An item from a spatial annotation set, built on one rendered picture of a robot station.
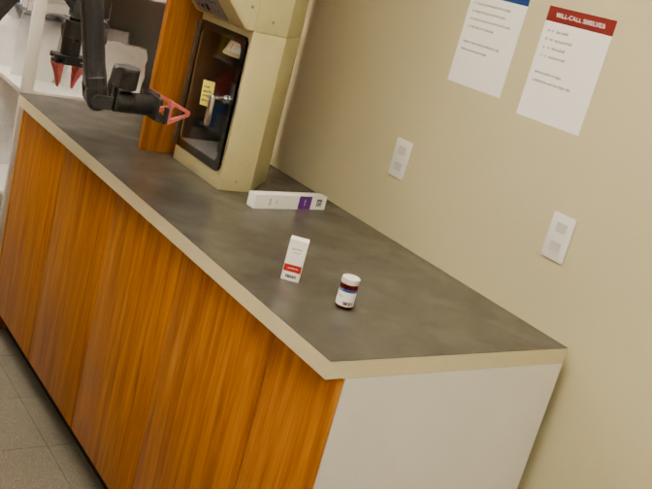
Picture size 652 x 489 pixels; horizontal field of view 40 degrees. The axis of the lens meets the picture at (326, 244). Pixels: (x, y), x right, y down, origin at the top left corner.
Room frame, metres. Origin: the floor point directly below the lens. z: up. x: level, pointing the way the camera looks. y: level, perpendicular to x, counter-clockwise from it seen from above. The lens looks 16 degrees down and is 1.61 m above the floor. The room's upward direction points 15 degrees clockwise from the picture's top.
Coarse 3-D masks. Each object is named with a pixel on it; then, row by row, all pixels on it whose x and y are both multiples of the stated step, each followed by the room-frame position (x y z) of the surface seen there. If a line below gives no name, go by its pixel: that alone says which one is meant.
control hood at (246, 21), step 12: (192, 0) 2.75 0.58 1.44; (228, 0) 2.50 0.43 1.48; (240, 0) 2.50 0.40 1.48; (252, 0) 2.53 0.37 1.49; (204, 12) 2.73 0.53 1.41; (228, 12) 2.56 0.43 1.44; (240, 12) 2.51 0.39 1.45; (252, 12) 2.53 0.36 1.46; (240, 24) 2.54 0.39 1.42; (252, 24) 2.54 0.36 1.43
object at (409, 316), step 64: (64, 128) 2.79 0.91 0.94; (128, 128) 3.04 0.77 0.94; (128, 192) 2.32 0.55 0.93; (192, 192) 2.44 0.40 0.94; (192, 256) 2.00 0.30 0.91; (256, 256) 2.03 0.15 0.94; (320, 256) 2.17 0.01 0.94; (384, 256) 2.32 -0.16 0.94; (320, 320) 1.74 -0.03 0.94; (384, 320) 1.84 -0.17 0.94; (448, 320) 1.95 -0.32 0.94; (512, 320) 2.07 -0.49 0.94
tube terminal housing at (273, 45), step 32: (288, 0) 2.60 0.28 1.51; (256, 32) 2.55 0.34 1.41; (288, 32) 2.62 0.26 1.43; (256, 64) 2.56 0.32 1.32; (288, 64) 2.73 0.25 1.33; (256, 96) 2.58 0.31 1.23; (256, 128) 2.60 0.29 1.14; (192, 160) 2.69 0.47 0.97; (224, 160) 2.55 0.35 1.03; (256, 160) 2.61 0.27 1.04
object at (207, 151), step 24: (216, 24) 2.69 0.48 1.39; (216, 48) 2.67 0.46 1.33; (240, 48) 2.56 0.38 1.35; (192, 72) 2.76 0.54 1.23; (216, 72) 2.64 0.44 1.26; (240, 72) 2.54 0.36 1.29; (192, 96) 2.74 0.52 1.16; (192, 120) 2.71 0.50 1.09; (216, 120) 2.59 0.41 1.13; (192, 144) 2.68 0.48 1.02; (216, 144) 2.57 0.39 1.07; (216, 168) 2.55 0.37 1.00
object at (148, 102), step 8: (136, 96) 2.39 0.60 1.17; (144, 96) 2.40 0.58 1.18; (152, 96) 2.43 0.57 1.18; (136, 104) 2.38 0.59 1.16; (144, 104) 2.39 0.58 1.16; (152, 104) 2.41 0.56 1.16; (160, 104) 2.40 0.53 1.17; (136, 112) 2.39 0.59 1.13; (144, 112) 2.40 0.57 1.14; (152, 112) 2.41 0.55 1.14
